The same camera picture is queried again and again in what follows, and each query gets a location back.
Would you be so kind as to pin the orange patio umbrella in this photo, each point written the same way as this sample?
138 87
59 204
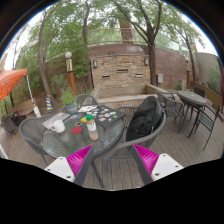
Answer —
9 79

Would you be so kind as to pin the potted green plant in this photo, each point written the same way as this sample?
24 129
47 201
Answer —
69 100

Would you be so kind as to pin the white ceramic mug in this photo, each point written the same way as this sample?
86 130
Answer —
58 126

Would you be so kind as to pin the white papers on table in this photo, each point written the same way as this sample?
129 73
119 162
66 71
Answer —
87 108

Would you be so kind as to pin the black metal chair right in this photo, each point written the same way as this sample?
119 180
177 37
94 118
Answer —
205 116

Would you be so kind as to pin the red round coaster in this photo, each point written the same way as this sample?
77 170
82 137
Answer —
76 130

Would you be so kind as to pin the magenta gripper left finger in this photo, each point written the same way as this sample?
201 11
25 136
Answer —
74 167

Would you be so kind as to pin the grey chair behind table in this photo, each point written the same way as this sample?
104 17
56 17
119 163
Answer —
85 100

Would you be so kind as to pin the stone fountain wall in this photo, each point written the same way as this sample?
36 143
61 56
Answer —
119 71

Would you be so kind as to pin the wooden lamp post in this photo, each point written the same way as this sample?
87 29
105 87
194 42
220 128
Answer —
69 68

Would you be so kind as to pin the grey magazine on table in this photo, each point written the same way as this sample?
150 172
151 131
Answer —
60 116

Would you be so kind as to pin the grey chair left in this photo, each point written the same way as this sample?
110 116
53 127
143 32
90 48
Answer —
31 129

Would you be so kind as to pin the black sticker-covered laptop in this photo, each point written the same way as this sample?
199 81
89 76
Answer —
105 116

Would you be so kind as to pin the green-capped plastic bottle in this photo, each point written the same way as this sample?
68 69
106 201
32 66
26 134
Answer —
91 126

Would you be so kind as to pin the grey chair with backpack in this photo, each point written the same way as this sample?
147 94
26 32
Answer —
123 149

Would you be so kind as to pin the round glass patio table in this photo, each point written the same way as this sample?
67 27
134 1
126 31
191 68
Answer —
66 143

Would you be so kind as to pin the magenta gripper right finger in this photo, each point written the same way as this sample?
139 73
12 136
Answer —
146 158

